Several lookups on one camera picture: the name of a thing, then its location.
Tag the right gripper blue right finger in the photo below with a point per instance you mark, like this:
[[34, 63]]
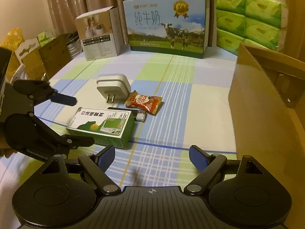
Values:
[[209, 167]]

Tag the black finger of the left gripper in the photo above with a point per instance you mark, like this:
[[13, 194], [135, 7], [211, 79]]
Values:
[[41, 91], [76, 141]]

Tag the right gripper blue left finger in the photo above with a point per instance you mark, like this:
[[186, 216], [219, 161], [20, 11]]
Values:
[[96, 165]]

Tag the green spray medicine box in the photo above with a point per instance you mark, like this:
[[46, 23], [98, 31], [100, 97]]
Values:
[[106, 127]]

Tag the white power adapter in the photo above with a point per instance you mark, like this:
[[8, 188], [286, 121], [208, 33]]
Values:
[[113, 87]]

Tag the red snack packet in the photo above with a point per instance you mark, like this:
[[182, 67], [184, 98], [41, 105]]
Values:
[[149, 104]]

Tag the person left hand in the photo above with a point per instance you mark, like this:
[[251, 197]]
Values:
[[6, 150]]

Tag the brown boxes on floor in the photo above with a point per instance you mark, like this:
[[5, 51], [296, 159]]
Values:
[[42, 57]]

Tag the yellow plastic bag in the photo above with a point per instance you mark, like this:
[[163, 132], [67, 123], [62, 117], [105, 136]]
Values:
[[12, 41]]

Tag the small white usb plug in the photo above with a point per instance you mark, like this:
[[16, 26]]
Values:
[[140, 116]]

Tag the checkered bed sheet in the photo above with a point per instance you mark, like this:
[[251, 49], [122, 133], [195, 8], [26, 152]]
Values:
[[194, 110]]

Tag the white product box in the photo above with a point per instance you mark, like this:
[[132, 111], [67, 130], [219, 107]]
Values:
[[100, 33]]

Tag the brown cardboard box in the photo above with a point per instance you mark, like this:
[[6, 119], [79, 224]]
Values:
[[266, 100]]

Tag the blue milk carton box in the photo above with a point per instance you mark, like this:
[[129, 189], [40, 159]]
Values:
[[178, 27]]

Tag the green tissue pack stack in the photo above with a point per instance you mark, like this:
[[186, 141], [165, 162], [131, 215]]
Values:
[[261, 23]]

